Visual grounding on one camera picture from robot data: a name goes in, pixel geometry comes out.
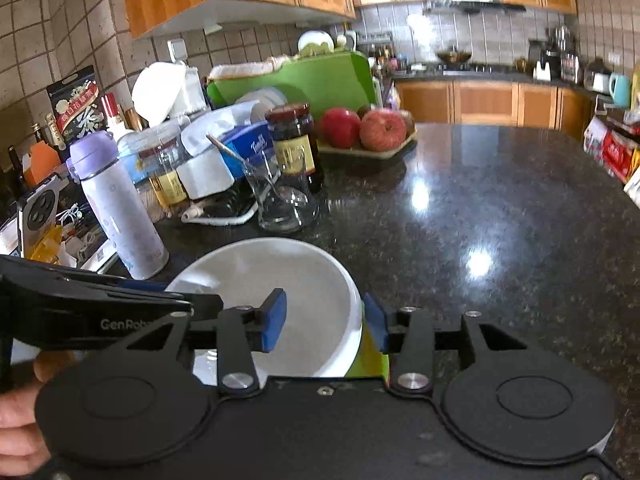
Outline white dish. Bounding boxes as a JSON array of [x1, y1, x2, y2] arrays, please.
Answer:
[[235, 87, 287, 116]]

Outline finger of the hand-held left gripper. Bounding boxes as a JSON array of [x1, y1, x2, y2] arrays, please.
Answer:
[[60, 266, 170, 294], [167, 293, 225, 319]]

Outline metal spoon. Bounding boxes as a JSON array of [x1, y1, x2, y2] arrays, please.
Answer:
[[206, 134, 281, 196]]

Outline streaked red apple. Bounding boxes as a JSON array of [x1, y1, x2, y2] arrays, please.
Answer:
[[360, 108, 408, 153]]

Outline purple lid water bottle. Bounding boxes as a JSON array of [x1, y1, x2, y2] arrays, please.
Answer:
[[67, 131, 170, 281]]

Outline clear jar yellow label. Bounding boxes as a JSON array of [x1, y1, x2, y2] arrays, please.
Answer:
[[137, 130, 189, 211]]

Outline blue tissue pack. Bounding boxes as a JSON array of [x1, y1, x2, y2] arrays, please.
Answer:
[[220, 121, 274, 166]]

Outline wok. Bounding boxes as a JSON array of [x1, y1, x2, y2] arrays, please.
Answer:
[[436, 46, 474, 65]]

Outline gas stove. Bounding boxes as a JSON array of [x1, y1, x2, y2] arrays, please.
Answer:
[[440, 62, 516, 75]]

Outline black kitchen appliance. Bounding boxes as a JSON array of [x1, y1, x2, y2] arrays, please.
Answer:
[[528, 40, 561, 81]]

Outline clear glass beaker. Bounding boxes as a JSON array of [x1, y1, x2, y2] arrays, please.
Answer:
[[243, 157, 321, 234]]

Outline dark sauce jar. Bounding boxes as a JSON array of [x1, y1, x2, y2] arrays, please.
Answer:
[[265, 103, 325, 195]]

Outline wooden base cabinets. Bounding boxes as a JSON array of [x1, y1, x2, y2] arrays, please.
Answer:
[[395, 80, 596, 131]]

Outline stainless steel pot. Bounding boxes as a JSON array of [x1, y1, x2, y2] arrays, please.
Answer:
[[552, 25, 576, 54]]

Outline green cutting board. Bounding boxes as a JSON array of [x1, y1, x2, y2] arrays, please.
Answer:
[[206, 50, 384, 111]]

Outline red snack bag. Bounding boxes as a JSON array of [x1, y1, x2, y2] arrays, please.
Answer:
[[582, 115, 640, 184]]

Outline phone on yellow stand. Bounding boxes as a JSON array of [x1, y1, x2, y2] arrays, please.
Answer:
[[17, 174, 69, 261]]

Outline red cap white bottle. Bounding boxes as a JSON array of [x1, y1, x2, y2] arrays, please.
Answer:
[[101, 92, 132, 141]]

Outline beige fruit tray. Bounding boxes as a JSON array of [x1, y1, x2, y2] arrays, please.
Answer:
[[316, 132, 419, 162]]

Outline white base cooking pot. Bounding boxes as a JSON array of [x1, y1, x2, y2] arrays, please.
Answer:
[[584, 59, 612, 94]]

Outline white tray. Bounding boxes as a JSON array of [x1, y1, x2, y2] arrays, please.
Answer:
[[181, 187, 259, 226]]

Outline white box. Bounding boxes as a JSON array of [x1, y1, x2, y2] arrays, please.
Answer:
[[176, 149, 235, 200]]

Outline orange box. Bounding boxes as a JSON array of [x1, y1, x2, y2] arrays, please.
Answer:
[[24, 141, 62, 187]]

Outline teal kettle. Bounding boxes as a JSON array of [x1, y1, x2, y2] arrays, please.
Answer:
[[608, 73, 632, 109]]

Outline white plate in rack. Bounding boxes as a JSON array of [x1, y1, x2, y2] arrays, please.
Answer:
[[298, 31, 335, 54]]

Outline range hood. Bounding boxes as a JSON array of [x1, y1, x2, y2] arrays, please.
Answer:
[[424, 1, 527, 15]]

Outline person's left hand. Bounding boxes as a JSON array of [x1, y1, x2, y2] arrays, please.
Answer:
[[0, 351, 79, 461]]

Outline white plastic bag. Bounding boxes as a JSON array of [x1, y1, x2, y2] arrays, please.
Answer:
[[181, 101, 261, 159]]

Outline row of condiment bottles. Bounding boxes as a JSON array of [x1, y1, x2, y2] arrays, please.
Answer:
[[367, 42, 409, 72]]

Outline green plate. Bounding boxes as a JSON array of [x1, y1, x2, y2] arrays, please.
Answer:
[[347, 322, 392, 380]]

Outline glass jar appliance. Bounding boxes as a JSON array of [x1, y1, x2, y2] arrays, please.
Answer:
[[561, 52, 585, 85]]

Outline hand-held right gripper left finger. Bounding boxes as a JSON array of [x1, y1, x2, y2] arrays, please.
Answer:
[[121, 288, 288, 394]]

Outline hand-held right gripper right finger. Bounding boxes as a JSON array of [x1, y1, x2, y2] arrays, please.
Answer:
[[362, 291, 529, 394]]

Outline black tea package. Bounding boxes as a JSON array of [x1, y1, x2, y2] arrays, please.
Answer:
[[46, 65, 104, 149]]

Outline white towel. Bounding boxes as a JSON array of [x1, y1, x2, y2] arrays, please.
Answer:
[[207, 60, 281, 82]]

